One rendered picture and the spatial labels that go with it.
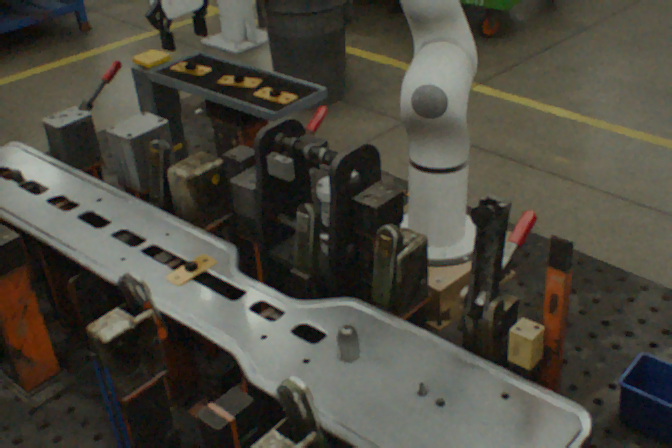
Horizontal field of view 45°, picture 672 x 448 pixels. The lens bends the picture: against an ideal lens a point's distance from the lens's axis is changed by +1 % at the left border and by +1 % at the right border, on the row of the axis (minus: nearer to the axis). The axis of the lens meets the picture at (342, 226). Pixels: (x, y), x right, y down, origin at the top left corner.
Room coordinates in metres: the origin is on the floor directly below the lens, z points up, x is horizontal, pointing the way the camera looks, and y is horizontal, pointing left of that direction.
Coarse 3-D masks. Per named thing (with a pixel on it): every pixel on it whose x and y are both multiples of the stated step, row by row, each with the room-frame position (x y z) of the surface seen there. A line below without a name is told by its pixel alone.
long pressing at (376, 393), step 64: (0, 192) 1.41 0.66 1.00; (64, 192) 1.40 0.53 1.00; (128, 256) 1.16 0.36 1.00; (192, 256) 1.14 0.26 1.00; (192, 320) 0.97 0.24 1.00; (256, 320) 0.96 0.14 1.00; (320, 320) 0.95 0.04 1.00; (384, 320) 0.93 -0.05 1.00; (256, 384) 0.83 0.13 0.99; (320, 384) 0.81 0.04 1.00; (384, 384) 0.80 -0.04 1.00; (448, 384) 0.79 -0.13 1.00; (512, 384) 0.79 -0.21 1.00
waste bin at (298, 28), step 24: (264, 0) 4.01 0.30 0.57; (288, 0) 3.91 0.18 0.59; (312, 0) 3.91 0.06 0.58; (336, 0) 3.97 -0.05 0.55; (264, 24) 4.11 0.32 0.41; (288, 24) 3.94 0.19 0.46; (312, 24) 3.93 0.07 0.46; (336, 24) 4.00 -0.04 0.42; (288, 48) 3.96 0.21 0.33; (312, 48) 3.94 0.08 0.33; (336, 48) 4.01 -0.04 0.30; (288, 72) 3.97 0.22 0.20; (312, 72) 3.95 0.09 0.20; (336, 72) 4.00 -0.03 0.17; (336, 96) 4.00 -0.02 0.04
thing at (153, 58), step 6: (144, 54) 1.69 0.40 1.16; (150, 54) 1.69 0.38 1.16; (156, 54) 1.69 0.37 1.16; (162, 54) 1.68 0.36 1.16; (168, 54) 1.68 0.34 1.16; (132, 60) 1.67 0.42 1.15; (138, 60) 1.66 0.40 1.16; (144, 60) 1.65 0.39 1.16; (150, 60) 1.65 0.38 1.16; (156, 60) 1.65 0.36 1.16; (162, 60) 1.66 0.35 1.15; (168, 60) 1.67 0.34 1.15; (144, 66) 1.65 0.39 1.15; (150, 66) 1.64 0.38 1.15
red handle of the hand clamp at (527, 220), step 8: (520, 216) 0.97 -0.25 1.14; (528, 216) 0.96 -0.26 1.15; (536, 216) 0.96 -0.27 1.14; (520, 224) 0.96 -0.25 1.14; (528, 224) 0.95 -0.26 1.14; (512, 232) 0.95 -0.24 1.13; (520, 232) 0.95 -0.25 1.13; (528, 232) 0.95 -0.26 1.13; (512, 240) 0.94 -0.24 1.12; (520, 240) 0.94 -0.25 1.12; (512, 248) 0.93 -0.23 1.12; (520, 248) 0.94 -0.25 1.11; (504, 256) 0.92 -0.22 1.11; (512, 256) 0.92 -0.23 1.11; (504, 264) 0.91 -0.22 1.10; (504, 272) 0.91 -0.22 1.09; (480, 296) 0.88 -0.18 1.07; (480, 304) 0.87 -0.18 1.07
